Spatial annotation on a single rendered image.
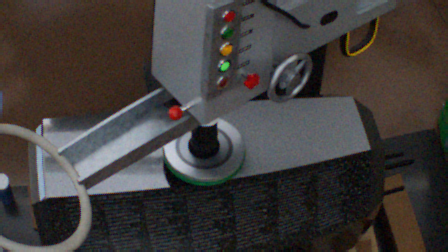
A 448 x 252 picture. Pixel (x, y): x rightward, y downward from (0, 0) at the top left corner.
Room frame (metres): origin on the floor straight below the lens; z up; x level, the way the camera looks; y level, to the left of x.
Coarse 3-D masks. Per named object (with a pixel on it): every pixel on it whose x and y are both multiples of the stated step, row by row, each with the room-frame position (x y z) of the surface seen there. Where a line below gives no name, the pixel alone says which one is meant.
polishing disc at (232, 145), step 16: (224, 128) 1.34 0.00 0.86; (176, 144) 1.27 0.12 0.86; (224, 144) 1.29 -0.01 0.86; (240, 144) 1.29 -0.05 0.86; (176, 160) 1.22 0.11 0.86; (192, 160) 1.22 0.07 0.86; (208, 160) 1.23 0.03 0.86; (224, 160) 1.23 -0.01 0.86; (240, 160) 1.24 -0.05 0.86; (192, 176) 1.17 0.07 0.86; (208, 176) 1.18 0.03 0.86; (224, 176) 1.19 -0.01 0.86
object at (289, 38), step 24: (264, 0) 1.20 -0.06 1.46; (288, 0) 1.33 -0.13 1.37; (312, 0) 1.37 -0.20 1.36; (336, 0) 1.44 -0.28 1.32; (360, 0) 1.61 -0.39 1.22; (384, 0) 1.66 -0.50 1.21; (288, 24) 1.31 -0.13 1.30; (312, 24) 1.37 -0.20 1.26; (336, 24) 1.45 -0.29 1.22; (360, 24) 1.55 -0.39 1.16; (288, 48) 1.31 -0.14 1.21; (312, 48) 1.38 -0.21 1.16
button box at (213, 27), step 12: (228, 0) 1.14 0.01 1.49; (240, 0) 1.15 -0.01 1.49; (216, 12) 1.11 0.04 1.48; (240, 12) 1.16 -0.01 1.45; (204, 24) 1.12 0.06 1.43; (216, 24) 1.11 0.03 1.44; (228, 24) 1.13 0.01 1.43; (240, 24) 1.16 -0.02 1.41; (204, 36) 1.12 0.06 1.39; (216, 36) 1.11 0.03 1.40; (204, 48) 1.12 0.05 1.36; (216, 48) 1.12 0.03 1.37; (204, 60) 1.12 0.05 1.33; (216, 60) 1.12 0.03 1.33; (204, 72) 1.12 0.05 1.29; (216, 72) 1.12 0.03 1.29; (228, 72) 1.14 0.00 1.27; (204, 84) 1.11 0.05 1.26; (228, 84) 1.14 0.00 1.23; (204, 96) 1.11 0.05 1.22; (216, 96) 1.12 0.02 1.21
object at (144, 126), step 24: (144, 96) 1.21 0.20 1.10; (168, 96) 1.25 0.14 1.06; (120, 120) 1.15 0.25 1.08; (144, 120) 1.18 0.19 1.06; (168, 120) 1.18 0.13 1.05; (192, 120) 1.17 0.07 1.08; (72, 144) 1.03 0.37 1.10; (96, 144) 1.08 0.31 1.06; (120, 144) 1.09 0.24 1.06; (144, 144) 1.07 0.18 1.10; (96, 168) 0.97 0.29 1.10; (120, 168) 1.01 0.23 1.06
